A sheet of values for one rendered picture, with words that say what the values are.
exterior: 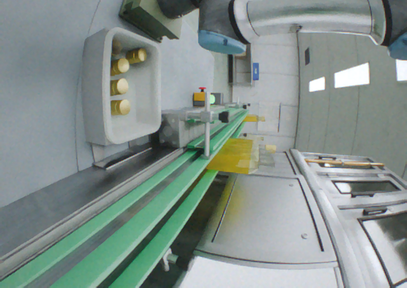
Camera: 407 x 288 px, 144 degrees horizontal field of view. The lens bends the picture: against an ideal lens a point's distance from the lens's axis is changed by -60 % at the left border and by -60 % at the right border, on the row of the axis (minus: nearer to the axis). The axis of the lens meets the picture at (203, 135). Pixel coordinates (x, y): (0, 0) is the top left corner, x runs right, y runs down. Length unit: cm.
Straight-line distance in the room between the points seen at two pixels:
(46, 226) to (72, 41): 32
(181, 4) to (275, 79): 608
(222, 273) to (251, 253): 8
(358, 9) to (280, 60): 634
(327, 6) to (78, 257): 48
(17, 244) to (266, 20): 50
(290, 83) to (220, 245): 634
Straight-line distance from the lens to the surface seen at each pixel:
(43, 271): 23
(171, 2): 49
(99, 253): 20
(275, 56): 663
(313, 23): 33
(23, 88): 33
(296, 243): 45
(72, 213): 25
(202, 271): 36
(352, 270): 47
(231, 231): 44
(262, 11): 34
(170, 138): 44
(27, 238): 25
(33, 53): 35
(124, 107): 36
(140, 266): 27
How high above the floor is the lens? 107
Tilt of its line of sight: 19 degrees down
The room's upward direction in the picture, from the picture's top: 95 degrees clockwise
